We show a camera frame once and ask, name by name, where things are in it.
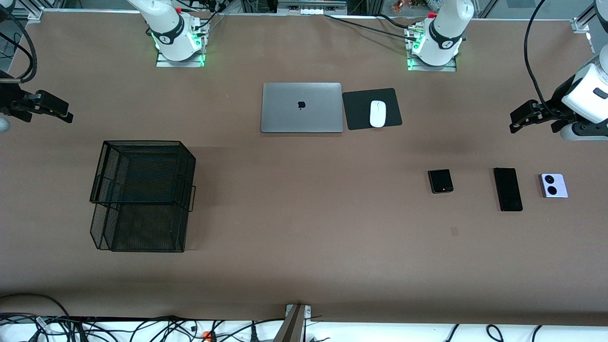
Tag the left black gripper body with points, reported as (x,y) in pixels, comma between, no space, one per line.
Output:
(560,101)

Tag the long black smartphone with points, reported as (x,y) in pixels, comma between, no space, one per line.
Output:
(508,189)

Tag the white power strip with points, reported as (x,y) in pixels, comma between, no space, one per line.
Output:
(311,6)

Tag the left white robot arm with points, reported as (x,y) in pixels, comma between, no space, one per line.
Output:
(444,42)

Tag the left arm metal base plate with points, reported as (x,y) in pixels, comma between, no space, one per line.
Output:
(449,68)

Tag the grey metal camera bracket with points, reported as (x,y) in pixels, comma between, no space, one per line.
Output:
(297,325)

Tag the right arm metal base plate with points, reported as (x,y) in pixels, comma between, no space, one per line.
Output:
(164,63)

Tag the black mouse pad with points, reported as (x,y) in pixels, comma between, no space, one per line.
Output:
(358,109)

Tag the aluminium frame corner bracket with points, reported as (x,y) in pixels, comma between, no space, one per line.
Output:
(582,24)
(29,14)

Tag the lavender flip phone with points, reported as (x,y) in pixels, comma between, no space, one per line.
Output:
(553,185)

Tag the small black flip phone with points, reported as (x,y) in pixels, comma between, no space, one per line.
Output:
(440,180)

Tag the white computer mouse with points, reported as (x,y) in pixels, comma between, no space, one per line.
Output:
(377,114)

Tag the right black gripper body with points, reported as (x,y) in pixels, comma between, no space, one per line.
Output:
(10,98)

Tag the silver closed laptop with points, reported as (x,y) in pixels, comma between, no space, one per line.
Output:
(285,114)

